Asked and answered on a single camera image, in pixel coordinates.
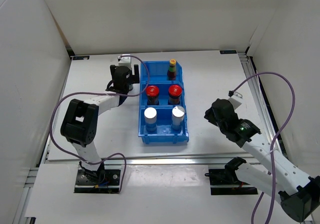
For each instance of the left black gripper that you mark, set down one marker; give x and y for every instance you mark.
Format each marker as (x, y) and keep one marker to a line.
(134, 78)

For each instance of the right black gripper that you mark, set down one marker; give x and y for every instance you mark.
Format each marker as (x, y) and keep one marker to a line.
(209, 115)

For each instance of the red-lid chili jar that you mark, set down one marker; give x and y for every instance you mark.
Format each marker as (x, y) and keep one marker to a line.
(152, 93)
(174, 92)

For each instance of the silver-cap white shaker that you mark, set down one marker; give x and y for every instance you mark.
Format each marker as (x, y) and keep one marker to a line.
(150, 117)
(177, 117)

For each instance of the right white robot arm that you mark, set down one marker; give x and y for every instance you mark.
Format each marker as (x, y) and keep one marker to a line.
(297, 192)

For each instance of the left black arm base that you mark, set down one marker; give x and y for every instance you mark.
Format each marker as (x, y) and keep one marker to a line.
(108, 183)

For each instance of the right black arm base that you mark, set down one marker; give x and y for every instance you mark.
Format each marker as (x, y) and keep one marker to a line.
(221, 186)

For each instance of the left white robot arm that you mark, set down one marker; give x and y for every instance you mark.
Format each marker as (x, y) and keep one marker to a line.
(79, 126)

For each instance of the left black corner label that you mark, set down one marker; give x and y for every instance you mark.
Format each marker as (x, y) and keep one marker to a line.
(86, 57)

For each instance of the black corner label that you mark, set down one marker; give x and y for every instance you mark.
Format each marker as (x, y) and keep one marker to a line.
(86, 57)
(228, 52)

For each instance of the blue three-compartment plastic bin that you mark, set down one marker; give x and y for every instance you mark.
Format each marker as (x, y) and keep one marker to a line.
(155, 73)

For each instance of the right black corner label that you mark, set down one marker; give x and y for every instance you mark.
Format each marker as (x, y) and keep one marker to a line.
(228, 52)

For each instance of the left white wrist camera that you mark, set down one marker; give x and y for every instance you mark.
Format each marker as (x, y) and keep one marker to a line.
(125, 60)

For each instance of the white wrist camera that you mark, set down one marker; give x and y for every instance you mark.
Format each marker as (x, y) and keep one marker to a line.
(235, 98)
(125, 60)

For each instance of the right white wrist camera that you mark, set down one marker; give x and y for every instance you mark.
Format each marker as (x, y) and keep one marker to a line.
(235, 98)

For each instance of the aluminium front rail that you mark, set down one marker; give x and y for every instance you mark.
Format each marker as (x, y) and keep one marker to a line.
(203, 159)

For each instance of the aluminium rail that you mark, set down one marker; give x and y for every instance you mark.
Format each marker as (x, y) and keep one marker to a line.
(256, 89)
(203, 159)

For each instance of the aluminium right rail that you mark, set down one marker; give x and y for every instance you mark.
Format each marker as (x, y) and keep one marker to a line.
(256, 89)

